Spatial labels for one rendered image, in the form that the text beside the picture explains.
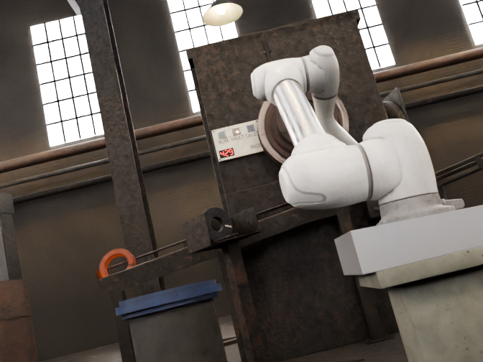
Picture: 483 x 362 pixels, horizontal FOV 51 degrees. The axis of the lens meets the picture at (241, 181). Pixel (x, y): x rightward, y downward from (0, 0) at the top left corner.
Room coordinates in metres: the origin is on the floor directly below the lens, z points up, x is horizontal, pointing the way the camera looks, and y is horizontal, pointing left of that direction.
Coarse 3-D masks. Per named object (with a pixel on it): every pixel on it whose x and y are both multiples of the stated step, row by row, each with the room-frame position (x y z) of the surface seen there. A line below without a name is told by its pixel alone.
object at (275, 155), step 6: (264, 102) 2.48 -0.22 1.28; (336, 102) 2.49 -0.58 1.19; (264, 108) 2.48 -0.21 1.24; (342, 108) 2.49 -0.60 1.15; (264, 114) 2.48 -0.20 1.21; (342, 114) 2.49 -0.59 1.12; (258, 120) 2.48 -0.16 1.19; (348, 120) 2.49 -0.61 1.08; (258, 126) 2.48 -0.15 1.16; (348, 126) 2.49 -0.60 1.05; (258, 132) 2.48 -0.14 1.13; (264, 132) 2.48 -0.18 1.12; (348, 132) 2.49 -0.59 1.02; (264, 138) 2.48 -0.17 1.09; (264, 144) 2.48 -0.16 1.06; (270, 144) 2.48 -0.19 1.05; (270, 150) 2.48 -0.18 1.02; (276, 156) 2.48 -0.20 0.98; (282, 156) 2.48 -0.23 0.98; (282, 162) 2.48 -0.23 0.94
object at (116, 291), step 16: (336, 208) 2.48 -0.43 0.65; (224, 272) 2.47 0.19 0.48; (112, 288) 2.46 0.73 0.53; (368, 288) 2.48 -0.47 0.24; (112, 304) 2.46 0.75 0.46; (368, 304) 2.48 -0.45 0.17; (128, 320) 2.48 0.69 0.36; (368, 320) 2.48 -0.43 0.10; (128, 336) 2.46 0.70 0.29; (240, 336) 2.47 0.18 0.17; (384, 336) 2.48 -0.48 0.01; (128, 352) 2.46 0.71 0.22; (240, 352) 2.47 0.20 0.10
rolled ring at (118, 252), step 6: (114, 252) 2.54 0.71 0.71; (120, 252) 2.54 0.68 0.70; (126, 252) 2.53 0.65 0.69; (108, 258) 2.53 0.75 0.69; (126, 258) 2.52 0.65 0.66; (132, 258) 2.52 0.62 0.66; (102, 264) 2.52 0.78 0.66; (108, 264) 2.55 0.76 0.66; (132, 264) 2.50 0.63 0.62; (102, 270) 2.51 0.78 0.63; (102, 276) 2.50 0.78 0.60
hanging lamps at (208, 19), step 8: (216, 0) 6.67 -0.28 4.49; (224, 0) 6.62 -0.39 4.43; (208, 8) 6.60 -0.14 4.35; (216, 8) 6.87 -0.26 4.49; (224, 8) 6.89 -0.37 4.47; (232, 8) 6.84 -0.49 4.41; (240, 8) 6.74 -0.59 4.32; (208, 16) 6.85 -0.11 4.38; (216, 16) 6.95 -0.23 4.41; (224, 16) 6.98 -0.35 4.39; (232, 16) 6.97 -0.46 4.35; (240, 16) 6.93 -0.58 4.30; (208, 24) 6.96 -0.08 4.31; (216, 24) 7.04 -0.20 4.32; (224, 24) 7.07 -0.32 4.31
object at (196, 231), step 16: (192, 224) 2.15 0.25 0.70; (240, 224) 2.32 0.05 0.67; (256, 224) 2.22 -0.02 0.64; (192, 240) 2.17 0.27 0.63; (208, 240) 2.06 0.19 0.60; (224, 240) 2.09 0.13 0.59; (224, 256) 2.22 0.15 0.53; (240, 256) 2.21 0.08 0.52; (240, 272) 2.20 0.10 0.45; (240, 288) 2.19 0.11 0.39; (240, 304) 2.19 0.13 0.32; (240, 320) 2.21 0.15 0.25; (256, 320) 2.21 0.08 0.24; (256, 336) 2.20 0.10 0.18; (256, 352) 2.19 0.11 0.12
